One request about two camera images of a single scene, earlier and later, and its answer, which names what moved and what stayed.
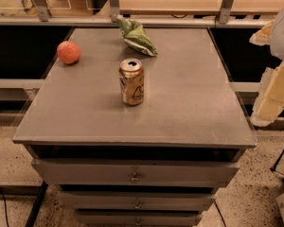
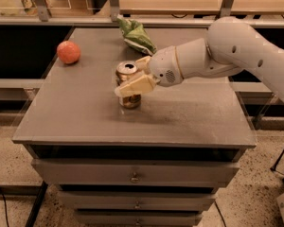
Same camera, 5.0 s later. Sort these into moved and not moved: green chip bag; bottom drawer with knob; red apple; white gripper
Moved: white gripper
Not moved: red apple; green chip bag; bottom drawer with knob
